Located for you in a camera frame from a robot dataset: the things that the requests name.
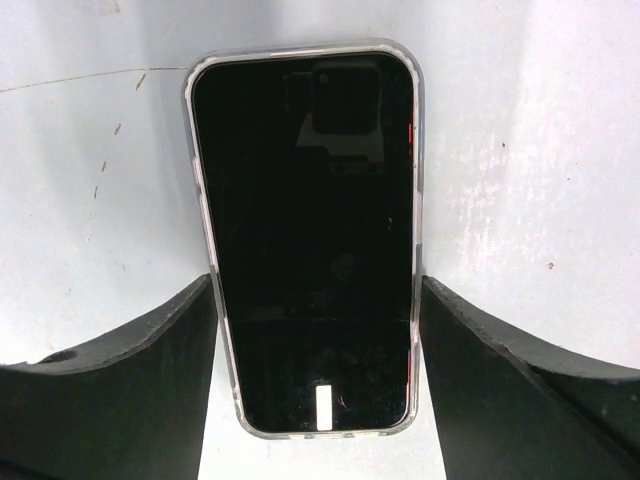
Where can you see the clear phone case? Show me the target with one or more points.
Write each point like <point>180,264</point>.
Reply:
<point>200,200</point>

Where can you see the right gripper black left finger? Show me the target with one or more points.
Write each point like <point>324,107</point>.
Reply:
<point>129,404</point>

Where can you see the white phone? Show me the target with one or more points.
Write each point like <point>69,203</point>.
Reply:
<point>310,250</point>

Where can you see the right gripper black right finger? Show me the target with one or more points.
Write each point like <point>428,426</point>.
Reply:
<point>509,405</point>

